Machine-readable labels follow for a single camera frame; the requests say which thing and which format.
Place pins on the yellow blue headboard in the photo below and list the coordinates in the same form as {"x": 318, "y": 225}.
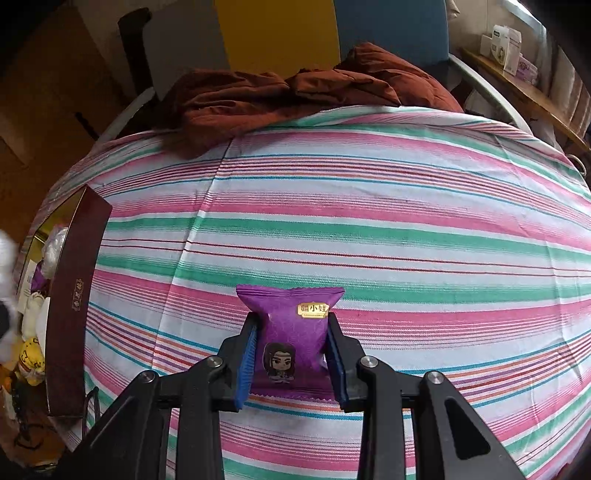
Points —
{"x": 285, "y": 36}

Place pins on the white bed frame rail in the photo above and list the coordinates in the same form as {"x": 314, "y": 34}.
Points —
{"x": 489, "y": 93}

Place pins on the wooden desk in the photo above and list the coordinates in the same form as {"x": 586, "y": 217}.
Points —
{"x": 530, "y": 95}

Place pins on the dark brown storage box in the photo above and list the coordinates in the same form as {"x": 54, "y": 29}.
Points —
{"x": 83, "y": 217}

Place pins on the white plastic bag ball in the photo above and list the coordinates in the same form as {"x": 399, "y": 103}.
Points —
{"x": 51, "y": 251}

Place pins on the rust red quilt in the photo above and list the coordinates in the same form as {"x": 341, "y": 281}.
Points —
{"x": 215, "y": 106}

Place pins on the striped bed sheet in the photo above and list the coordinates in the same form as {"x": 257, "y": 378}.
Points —
{"x": 462, "y": 245}

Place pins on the boxes on desk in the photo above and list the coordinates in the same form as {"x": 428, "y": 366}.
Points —
{"x": 504, "y": 46}

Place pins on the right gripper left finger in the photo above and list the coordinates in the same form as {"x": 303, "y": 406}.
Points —
{"x": 130, "y": 440}

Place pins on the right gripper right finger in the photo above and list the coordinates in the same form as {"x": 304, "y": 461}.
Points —
{"x": 451, "y": 440}

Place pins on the purple snack packet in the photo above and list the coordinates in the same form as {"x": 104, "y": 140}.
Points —
{"x": 290, "y": 361}

